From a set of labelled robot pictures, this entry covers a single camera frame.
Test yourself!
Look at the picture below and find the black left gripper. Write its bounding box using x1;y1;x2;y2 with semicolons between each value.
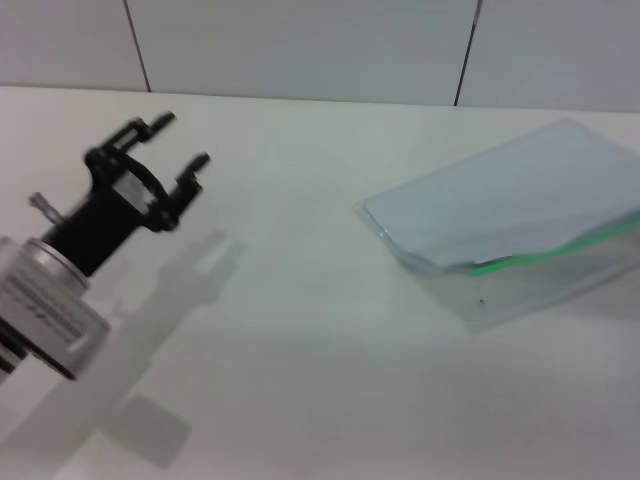
42;111;212;279

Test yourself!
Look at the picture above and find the left metal plug with cable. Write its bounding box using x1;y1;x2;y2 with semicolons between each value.
28;192;64;226

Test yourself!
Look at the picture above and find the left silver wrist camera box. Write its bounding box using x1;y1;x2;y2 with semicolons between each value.
0;247;112;381

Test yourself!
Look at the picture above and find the clear document bag green zipper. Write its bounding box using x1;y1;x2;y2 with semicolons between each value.
352;117;640;334

